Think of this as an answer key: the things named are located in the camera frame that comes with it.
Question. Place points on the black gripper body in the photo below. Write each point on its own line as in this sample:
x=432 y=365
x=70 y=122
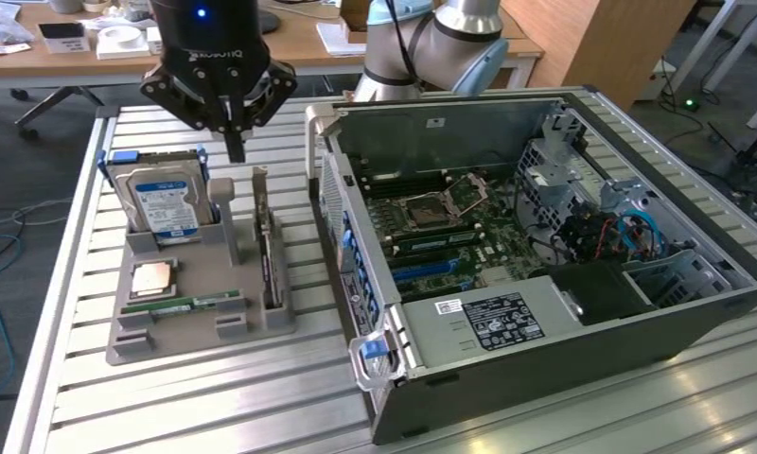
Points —
x=214 y=42

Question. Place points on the black Nvidia graphics card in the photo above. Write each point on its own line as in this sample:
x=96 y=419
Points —
x=269 y=265

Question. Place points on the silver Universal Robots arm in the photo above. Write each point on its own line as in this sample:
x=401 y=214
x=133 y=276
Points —
x=416 y=47

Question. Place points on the small white box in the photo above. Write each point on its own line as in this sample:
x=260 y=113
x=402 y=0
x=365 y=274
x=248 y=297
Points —
x=153 y=42

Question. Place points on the black round lamp base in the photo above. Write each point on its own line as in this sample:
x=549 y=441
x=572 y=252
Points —
x=272 y=21

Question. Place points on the stack of white papers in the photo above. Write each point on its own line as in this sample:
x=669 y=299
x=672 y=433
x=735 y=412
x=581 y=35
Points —
x=337 y=42

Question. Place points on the white tape roll holder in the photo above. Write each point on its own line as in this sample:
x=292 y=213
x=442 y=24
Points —
x=122 y=42

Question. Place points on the grey wheeled desk foot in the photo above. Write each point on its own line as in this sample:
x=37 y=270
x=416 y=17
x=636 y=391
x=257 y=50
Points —
x=56 y=101

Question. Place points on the brown cardboard box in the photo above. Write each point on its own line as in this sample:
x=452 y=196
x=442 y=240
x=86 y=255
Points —
x=353 y=14

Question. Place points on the wooden desk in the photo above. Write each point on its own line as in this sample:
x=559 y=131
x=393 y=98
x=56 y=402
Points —
x=50 y=66

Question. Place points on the hard disk in blue carrier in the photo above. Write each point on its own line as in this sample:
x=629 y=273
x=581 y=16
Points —
x=164 y=203

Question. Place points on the white box with black top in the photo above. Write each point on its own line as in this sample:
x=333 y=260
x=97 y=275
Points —
x=62 y=38

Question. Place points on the grey cup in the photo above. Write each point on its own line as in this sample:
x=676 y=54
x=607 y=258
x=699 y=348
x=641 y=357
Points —
x=65 y=5

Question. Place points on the white card with red print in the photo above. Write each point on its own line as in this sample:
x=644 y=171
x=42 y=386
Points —
x=6 y=48

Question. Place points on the clear plastic bag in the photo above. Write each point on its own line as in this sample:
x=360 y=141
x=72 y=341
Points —
x=0 y=23

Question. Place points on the CPU socket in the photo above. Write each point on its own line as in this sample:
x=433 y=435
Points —
x=429 y=213

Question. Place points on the grey parts rack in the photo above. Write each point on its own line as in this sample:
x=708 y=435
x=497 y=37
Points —
x=201 y=279

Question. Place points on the copper-topped CPU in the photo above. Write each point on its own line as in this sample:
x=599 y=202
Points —
x=150 y=280

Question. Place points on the metal socket cover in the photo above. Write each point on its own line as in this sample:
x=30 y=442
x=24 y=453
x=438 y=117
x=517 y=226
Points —
x=480 y=186

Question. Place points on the blue expansion slot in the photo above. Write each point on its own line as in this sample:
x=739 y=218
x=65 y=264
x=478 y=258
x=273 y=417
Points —
x=425 y=269

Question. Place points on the green motherboard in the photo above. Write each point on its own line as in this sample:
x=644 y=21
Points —
x=504 y=236

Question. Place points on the tall metal disk bay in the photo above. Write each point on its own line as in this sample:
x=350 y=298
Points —
x=555 y=189

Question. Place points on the silver chipset heatsink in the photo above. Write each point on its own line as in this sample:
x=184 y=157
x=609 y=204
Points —
x=497 y=276

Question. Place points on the wooden cabinet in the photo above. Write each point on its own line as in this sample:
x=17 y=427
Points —
x=605 y=47

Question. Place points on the blue case latch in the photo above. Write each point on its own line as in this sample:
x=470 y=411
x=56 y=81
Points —
x=372 y=351

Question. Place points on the grey power supply unit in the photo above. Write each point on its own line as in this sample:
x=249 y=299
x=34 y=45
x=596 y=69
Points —
x=441 y=340

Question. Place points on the device with green light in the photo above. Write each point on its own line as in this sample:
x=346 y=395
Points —
x=689 y=103

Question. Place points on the white table leg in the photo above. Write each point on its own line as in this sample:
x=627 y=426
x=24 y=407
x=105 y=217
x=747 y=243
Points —
x=700 y=42

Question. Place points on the open grey PC case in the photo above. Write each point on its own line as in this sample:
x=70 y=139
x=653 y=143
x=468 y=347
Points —
x=543 y=378

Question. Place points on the low metal disk bay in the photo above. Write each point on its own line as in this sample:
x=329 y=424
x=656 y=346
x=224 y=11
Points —
x=675 y=279

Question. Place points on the black floor stand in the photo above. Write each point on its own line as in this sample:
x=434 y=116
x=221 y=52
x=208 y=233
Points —
x=753 y=151

